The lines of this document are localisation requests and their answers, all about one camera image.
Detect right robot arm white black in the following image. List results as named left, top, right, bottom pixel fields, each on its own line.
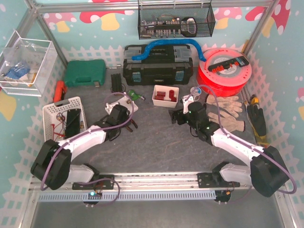
left=169, top=102, right=290, bottom=197

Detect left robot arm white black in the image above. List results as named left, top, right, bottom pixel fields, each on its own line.
left=30, top=104, right=133, bottom=191

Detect white rectangular parts tray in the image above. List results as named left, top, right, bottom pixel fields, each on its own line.
left=152, top=85, right=179, bottom=108

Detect red springs in tray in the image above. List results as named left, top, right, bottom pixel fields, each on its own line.
left=154, top=91, right=166, bottom=101

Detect upper beige work glove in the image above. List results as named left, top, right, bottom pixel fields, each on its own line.
left=206, top=95, right=243, bottom=118

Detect beige work glove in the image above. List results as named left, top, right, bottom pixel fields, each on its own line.
left=208, top=111, right=245, bottom=132
left=206, top=95, right=243, bottom=118

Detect black plastic toolbox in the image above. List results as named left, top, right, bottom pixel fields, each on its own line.
left=123, top=45, right=193, bottom=86

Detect lower beige work glove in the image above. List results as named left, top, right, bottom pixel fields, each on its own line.
left=208, top=111, right=245, bottom=132

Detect red filament spool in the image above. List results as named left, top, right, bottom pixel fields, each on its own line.
left=196, top=47, right=252, bottom=97

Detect black battery holder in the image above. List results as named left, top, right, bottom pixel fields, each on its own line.
left=111, top=74, right=123, bottom=93

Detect black yellow rubber glove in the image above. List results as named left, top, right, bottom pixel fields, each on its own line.
left=247, top=104, right=269, bottom=147

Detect black red terminal strip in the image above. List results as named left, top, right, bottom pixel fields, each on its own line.
left=208, top=56, right=249, bottom=73

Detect black device in basket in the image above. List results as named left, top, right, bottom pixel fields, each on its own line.
left=65, top=109, right=81, bottom=139

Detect green plastic tool case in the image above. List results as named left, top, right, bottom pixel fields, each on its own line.
left=63, top=59, right=106, bottom=87

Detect white perforated plastic basket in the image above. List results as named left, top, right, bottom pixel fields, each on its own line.
left=42, top=96, right=87, bottom=141

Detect blue white work glove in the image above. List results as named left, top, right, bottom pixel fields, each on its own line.
left=5, top=62, right=30, bottom=80

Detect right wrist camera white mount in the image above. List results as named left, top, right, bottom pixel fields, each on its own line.
left=181, top=95, right=194, bottom=105

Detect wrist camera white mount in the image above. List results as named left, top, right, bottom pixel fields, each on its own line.
left=181, top=95, right=194, bottom=105
left=105, top=96, right=139, bottom=114

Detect small solder wire spool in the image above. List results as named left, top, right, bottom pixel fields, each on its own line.
left=190, top=87, right=202, bottom=97

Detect red handled pliers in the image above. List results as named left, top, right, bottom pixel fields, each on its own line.
left=125, top=119, right=138, bottom=133

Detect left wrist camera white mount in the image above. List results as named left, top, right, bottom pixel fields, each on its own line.
left=105, top=96, right=139, bottom=114

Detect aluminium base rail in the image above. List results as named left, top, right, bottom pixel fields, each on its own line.
left=29, top=172, right=252, bottom=190

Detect blue corrugated hose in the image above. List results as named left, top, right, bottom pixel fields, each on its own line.
left=132, top=38, right=207, bottom=63

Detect white slotted cable duct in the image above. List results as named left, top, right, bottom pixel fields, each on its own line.
left=38, top=190, right=216, bottom=202

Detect black wire mesh basket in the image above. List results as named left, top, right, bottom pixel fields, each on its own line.
left=138, top=0, right=216, bottom=39

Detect orange handled tool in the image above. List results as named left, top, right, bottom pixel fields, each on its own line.
left=53, top=80, right=67, bottom=103

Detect red wires in basket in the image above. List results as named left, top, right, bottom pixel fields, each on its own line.
left=51, top=114, right=67, bottom=141

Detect clear acrylic wall box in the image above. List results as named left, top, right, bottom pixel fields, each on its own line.
left=0, top=31, right=57, bottom=97

